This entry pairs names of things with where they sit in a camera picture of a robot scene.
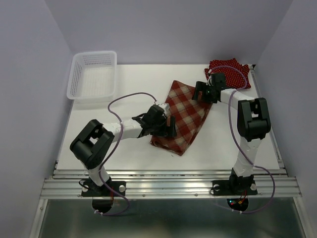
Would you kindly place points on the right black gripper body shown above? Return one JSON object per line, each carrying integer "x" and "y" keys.
{"x": 207, "y": 93}

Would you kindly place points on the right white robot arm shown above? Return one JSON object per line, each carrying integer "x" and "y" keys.
{"x": 253, "y": 124}

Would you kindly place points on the red polka dot skirt pile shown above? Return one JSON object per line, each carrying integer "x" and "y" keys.
{"x": 236, "y": 74}

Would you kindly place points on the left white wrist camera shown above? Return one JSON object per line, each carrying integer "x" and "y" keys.
{"x": 166, "y": 108}

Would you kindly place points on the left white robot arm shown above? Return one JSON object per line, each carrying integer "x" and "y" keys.
{"x": 91, "y": 145}

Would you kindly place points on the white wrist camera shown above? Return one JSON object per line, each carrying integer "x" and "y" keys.
{"x": 209, "y": 82}
{"x": 166, "y": 108}

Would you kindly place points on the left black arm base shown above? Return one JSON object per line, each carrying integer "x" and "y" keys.
{"x": 89, "y": 189}

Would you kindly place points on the white plastic basket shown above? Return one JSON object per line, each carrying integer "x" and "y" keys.
{"x": 92, "y": 76}

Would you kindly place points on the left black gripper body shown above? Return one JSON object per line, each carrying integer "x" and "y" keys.
{"x": 158, "y": 127}

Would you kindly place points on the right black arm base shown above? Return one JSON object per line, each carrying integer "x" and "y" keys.
{"x": 227, "y": 188}

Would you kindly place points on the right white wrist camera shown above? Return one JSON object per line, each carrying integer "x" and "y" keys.
{"x": 209, "y": 82}

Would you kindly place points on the red plaid skirt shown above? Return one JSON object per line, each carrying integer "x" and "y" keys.
{"x": 189, "y": 116}

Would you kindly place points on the aluminium rail frame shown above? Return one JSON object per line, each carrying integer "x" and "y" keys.
{"x": 169, "y": 195}

